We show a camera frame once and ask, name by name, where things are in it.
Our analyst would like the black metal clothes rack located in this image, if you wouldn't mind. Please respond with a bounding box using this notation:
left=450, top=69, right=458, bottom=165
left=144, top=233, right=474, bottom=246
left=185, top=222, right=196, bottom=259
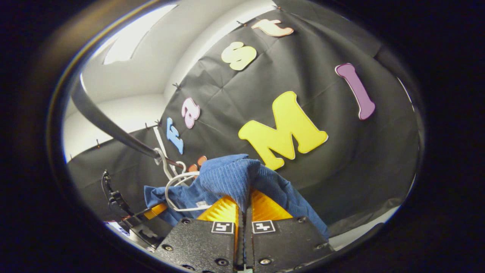
left=71, top=78, right=184, bottom=169

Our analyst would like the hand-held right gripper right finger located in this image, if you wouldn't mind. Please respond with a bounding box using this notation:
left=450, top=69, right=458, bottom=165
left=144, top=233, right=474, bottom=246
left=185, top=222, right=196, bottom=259
left=245, top=190, right=336, bottom=273

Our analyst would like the white clothes hanger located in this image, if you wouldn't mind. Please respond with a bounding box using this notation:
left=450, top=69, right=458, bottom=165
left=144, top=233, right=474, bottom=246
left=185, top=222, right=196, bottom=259
left=174, top=161, right=199, bottom=182
left=155, top=147, right=211, bottom=212

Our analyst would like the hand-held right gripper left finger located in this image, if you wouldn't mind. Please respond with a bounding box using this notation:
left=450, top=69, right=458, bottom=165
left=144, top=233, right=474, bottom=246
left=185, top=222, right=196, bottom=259
left=153, top=195, right=240, bottom=273

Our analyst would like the row of small backdrop clips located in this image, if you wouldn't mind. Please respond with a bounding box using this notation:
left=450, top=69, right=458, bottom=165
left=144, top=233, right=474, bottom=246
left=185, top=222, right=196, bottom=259
left=68, top=4, right=283, bottom=160

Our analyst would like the black backdrop cloth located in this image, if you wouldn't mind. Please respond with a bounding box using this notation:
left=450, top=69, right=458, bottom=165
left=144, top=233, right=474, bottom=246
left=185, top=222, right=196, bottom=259
left=66, top=0, right=421, bottom=236

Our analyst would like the blue jacket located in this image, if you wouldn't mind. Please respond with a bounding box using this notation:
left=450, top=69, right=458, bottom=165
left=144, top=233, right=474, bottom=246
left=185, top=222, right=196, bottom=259
left=144, top=154, right=330, bottom=239

